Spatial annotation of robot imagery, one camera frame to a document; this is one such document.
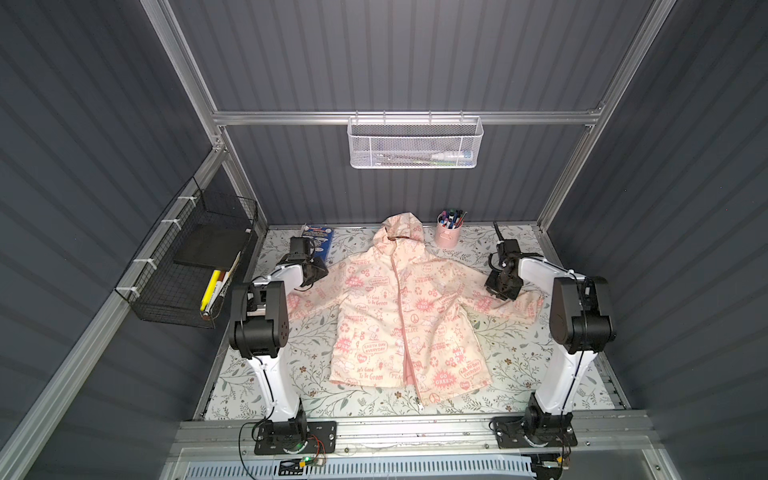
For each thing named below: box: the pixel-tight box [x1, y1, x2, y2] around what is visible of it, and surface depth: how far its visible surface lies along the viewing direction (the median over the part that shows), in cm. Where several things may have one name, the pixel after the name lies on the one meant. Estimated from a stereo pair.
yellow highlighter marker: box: [199, 270, 221, 312], surface depth 72 cm
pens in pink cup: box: [438, 208, 468, 229], surface depth 107 cm
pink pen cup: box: [436, 213, 467, 250], surface depth 108 cm
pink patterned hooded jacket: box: [288, 212, 545, 408], surface depth 95 cm
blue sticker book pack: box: [302, 224, 334, 261], surface depth 118 cm
